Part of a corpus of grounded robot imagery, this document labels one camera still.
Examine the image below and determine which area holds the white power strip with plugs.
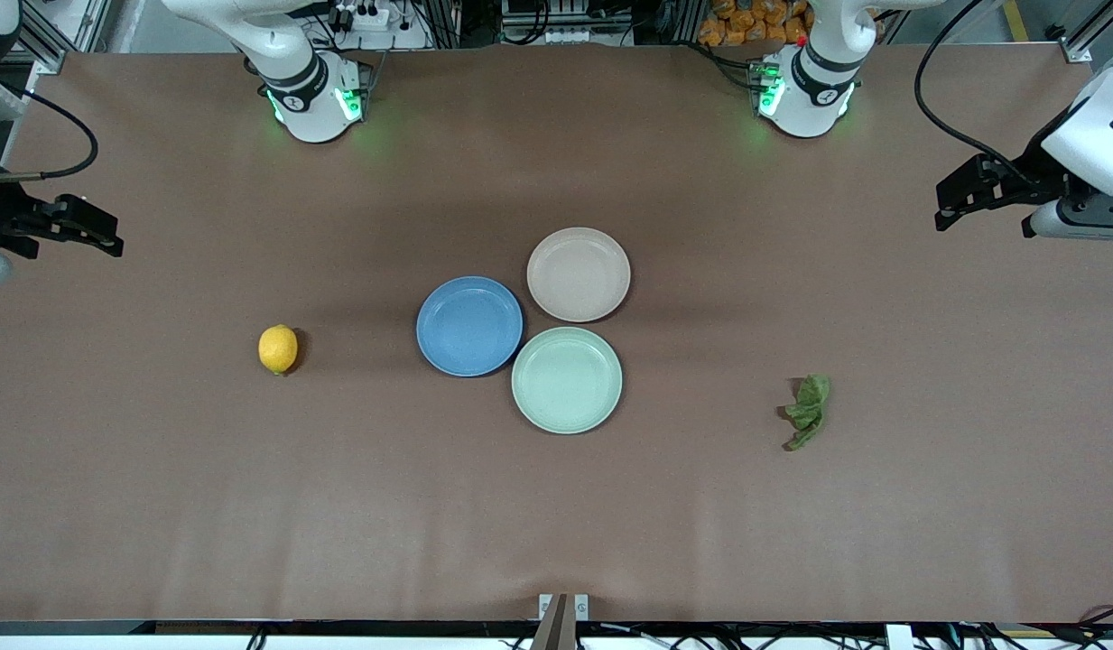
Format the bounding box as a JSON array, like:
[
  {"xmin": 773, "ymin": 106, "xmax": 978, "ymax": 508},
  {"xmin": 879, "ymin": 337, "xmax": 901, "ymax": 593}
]
[{"xmin": 326, "ymin": 0, "xmax": 431, "ymax": 51}]

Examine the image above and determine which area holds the aluminium frame profile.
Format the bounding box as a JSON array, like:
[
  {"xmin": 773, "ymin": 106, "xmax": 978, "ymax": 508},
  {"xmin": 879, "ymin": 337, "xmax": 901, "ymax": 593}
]
[
  {"xmin": 1057, "ymin": 0, "xmax": 1113, "ymax": 64},
  {"xmin": 5, "ymin": 0, "xmax": 70, "ymax": 73}
]

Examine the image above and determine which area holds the bag of orange items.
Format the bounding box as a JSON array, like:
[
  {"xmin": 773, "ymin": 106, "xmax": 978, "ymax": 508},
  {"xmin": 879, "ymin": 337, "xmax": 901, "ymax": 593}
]
[{"xmin": 698, "ymin": 0, "xmax": 814, "ymax": 46}]

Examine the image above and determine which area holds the blue plate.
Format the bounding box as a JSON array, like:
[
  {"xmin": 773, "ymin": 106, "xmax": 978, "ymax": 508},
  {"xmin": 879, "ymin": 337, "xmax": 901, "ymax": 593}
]
[{"xmin": 416, "ymin": 275, "xmax": 524, "ymax": 377}]

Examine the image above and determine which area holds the green lettuce leaf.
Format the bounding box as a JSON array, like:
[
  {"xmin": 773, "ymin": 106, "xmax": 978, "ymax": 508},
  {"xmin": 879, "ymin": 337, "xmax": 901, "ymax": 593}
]
[{"xmin": 778, "ymin": 374, "xmax": 831, "ymax": 451}]

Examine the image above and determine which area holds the table cover sheet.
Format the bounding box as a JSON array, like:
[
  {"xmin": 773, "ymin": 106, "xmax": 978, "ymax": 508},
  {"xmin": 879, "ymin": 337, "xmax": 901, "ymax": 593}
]
[{"xmin": 0, "ymin": 41, "xmax": 1113, "ymax": 624}]

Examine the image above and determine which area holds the yellow lemon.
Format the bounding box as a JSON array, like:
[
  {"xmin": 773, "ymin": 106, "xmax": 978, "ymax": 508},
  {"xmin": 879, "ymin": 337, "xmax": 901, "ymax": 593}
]
[{"xmin": 258, "ymin": 324, "xmax": 299, "ymax": 376}]

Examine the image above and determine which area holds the beige plate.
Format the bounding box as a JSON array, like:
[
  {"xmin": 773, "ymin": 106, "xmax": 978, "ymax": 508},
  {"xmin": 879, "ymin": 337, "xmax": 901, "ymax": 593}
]
[{"xmin": 526, "ymin": 227, "xmax": 632, "ymax": 323}]

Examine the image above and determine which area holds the pale green plate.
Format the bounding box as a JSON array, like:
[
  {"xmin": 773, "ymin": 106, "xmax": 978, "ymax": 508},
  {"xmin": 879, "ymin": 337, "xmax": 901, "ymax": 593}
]
[{"xmin": 511, "ymin": 326, "xmax": 624, "ymax": 435}]

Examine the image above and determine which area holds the small metal bracket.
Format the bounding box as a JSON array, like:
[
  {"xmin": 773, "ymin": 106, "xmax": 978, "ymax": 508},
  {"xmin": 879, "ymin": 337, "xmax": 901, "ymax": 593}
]
[{"xmin": 538, "ymin": 593, "xmax": 590, "ymax": 624}]

